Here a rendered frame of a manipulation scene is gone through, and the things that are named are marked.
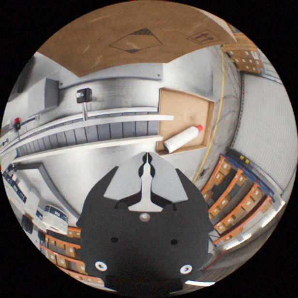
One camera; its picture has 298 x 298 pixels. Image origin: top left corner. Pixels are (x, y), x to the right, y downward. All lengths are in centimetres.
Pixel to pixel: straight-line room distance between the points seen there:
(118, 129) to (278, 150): 369
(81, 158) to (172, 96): 43
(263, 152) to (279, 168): 86
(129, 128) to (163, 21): 28
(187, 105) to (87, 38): 41
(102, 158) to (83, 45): 36
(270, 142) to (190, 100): 332
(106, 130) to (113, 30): 25
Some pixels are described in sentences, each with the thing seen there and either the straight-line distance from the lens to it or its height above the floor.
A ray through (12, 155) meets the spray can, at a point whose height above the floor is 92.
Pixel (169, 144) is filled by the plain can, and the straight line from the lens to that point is 37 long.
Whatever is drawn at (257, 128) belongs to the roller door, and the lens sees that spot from 362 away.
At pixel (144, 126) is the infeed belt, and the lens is 30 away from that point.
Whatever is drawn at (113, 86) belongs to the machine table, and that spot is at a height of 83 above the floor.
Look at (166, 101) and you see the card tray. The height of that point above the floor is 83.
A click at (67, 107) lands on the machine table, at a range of 37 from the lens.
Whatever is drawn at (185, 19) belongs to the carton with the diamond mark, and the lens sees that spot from 18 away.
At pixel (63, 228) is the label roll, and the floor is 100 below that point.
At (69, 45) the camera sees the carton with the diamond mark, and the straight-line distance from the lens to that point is 19.
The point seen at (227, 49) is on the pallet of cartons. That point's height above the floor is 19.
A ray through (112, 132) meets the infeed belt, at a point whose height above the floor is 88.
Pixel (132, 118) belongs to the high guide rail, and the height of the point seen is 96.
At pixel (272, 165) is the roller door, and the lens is 362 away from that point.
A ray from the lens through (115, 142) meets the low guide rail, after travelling 26.
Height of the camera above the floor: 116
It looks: 56 degrees down
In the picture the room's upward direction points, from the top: 143 degrees clockwise
